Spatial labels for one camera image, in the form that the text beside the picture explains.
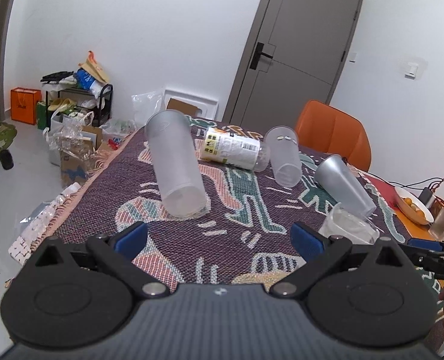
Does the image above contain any clear crinkled plastic cup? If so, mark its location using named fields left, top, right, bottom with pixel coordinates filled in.
left=318, top=203, right=380, bottom=245

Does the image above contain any black usb cable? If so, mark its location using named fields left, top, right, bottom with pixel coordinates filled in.
left=356, top=168, right=444, bottom=211

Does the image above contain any white wall switch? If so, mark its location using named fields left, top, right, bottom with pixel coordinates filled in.
left=404, top=62, right=419, bottom=80

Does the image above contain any orange chair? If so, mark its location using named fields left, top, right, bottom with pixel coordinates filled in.
left=294, top=100, right=372, bottom=172

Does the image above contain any bowl of oranges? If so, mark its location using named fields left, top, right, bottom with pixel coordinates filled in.
left=394, top=187, right=434, bottom=226

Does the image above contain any white framed panel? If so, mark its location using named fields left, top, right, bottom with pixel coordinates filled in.
left=164, top=89, right=218, bottom=119

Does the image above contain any tall frosted plastic cup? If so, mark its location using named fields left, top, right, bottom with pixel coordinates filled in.
left=145, top=110, right=206, bottom=218

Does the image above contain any patterned woven tablecloth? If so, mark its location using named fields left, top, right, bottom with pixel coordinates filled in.
left=30, top=115, right=444, bottom=293

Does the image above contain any small frosted plastic cup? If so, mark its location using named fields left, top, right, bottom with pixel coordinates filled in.
left=264, top=126, right=302, bottom=188

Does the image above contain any grey door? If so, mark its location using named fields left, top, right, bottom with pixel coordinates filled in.
left=222, top=0, right=363, bottom=133

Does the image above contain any grey frosted tapered cup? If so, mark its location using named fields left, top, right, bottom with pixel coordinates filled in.
left=315, top=154, right=376, bottom=219

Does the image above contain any black storage rack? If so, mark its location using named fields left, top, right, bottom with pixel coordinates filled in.
left=40, top=68, right=114, bottom=128

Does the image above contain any black door handle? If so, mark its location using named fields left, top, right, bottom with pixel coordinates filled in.
left=249, top=42, right=273, bottom=70

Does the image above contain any cardboard box with plastic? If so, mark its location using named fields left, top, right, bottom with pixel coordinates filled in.
left=43, top=124, right=102, bottom=187

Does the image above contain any orange paper bag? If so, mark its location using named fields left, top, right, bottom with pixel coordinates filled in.
left=10, top=87, right=41, bottom=125

